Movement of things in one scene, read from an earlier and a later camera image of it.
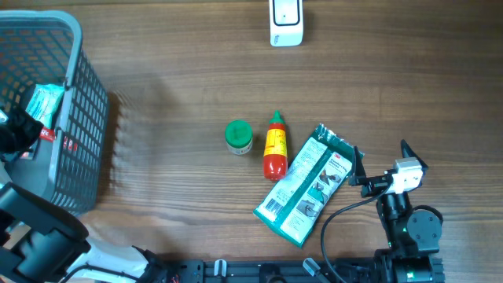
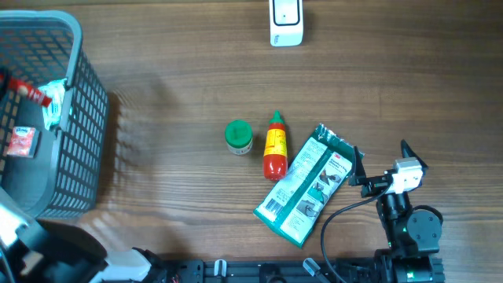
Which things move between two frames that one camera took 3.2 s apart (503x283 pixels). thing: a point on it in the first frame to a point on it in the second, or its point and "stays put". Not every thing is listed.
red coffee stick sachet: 48,134 to 25,89
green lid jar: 239,136 stays put
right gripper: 373,185 stays put
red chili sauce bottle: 275,161 stays put
